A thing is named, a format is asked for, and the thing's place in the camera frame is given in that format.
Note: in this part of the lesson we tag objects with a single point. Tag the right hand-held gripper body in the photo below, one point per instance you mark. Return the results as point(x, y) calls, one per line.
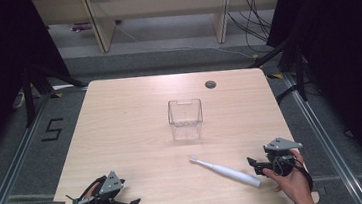
point(280, 144)

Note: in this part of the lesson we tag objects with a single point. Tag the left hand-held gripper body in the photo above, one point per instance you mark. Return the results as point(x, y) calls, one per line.
point(110, 184)

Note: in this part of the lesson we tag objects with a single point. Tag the white electric toothbrush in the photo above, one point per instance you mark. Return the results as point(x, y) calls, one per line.
point(229, 172)

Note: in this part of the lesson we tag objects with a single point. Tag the person's right hand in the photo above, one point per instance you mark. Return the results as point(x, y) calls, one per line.
point(294, 185)

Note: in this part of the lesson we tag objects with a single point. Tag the yellow tape piece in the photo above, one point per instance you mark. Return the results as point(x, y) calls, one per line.
point(58, 94)
point(277, 76)
point(255, 56)

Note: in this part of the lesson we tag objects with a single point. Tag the black metal stand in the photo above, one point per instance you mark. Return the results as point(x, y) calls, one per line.
point(300, 70)
point(29, 96)

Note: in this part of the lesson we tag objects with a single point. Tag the clear plastic container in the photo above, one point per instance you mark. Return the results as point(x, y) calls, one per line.
point(186, 121)

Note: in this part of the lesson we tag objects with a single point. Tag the black curtain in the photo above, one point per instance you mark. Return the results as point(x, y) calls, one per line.
point(1, 65)
point(348, 49)

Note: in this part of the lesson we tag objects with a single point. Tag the small purple object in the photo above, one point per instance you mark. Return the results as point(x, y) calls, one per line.
point(79, 27)

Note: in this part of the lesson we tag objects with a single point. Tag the aluminium floor rail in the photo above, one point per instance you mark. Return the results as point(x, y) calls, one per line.
point(11, 168)
point(326, 141)

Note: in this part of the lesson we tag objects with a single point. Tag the wooden shelf frame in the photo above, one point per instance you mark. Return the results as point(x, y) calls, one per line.
point(159, 3)

